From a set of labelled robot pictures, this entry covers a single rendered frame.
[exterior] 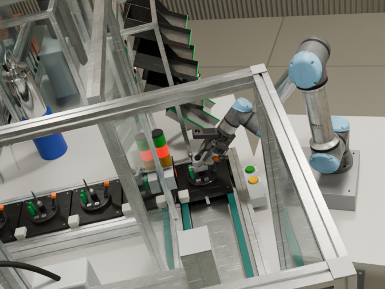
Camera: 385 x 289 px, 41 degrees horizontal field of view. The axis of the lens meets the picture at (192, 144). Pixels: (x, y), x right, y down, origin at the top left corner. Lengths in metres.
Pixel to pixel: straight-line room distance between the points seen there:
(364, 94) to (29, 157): 2.64
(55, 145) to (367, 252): 1.68
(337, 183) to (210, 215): 0.55
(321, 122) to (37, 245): 1.31
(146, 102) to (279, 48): 4.06
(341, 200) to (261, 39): 3.22
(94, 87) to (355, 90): 3.43
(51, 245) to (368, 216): 1.36
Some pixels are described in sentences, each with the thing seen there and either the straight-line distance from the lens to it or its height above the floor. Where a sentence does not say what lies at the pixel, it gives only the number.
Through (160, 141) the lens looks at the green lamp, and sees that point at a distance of 1.92.
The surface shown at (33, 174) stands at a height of 0.86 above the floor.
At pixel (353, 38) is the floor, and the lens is 5.11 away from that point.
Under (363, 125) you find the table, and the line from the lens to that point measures 2.70.
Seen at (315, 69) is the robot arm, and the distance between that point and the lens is 1.84.
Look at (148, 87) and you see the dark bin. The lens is 2.32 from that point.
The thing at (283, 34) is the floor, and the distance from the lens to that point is 5.29.
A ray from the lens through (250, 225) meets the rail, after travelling 2.12.
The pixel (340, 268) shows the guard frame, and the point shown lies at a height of 1.99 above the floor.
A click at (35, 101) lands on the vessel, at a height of 1.23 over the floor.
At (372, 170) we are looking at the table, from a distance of 2.46.
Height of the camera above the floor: 2.56
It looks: 39 degrees down
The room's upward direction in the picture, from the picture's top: 15 degrees counter-clockwise
